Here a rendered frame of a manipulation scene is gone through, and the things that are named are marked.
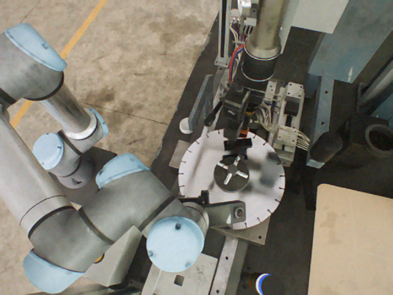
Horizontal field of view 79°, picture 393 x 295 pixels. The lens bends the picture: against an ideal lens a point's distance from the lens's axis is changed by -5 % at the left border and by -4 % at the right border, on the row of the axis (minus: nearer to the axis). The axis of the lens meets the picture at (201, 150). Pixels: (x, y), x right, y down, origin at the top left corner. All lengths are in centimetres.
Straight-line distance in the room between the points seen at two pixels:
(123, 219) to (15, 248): 180
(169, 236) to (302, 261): 70
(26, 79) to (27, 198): 27
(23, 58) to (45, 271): 39
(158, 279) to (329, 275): 57
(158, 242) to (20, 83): 42
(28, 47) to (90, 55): 214
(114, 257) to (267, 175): 53
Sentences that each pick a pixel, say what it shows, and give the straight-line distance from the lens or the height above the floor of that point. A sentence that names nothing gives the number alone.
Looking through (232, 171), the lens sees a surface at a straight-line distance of 73.
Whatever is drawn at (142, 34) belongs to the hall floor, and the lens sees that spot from 275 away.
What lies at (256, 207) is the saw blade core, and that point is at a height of 95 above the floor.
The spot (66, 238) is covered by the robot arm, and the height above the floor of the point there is 135.
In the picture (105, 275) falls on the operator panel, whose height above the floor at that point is 90.
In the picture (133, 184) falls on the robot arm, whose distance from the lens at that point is 38.
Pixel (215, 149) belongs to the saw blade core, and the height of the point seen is 95.
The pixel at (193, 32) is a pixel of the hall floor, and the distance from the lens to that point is 267.
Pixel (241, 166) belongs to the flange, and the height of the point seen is 96.
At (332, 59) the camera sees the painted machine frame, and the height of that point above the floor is 128.
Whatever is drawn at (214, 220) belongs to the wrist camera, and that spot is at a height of 116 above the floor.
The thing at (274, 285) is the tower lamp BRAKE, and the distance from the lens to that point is 54.
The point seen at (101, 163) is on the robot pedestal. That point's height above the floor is 75.
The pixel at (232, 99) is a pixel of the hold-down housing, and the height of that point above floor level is 125.
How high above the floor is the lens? 169
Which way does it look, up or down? 65 degrees down
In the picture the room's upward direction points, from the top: 6 degrees counter-clockwise
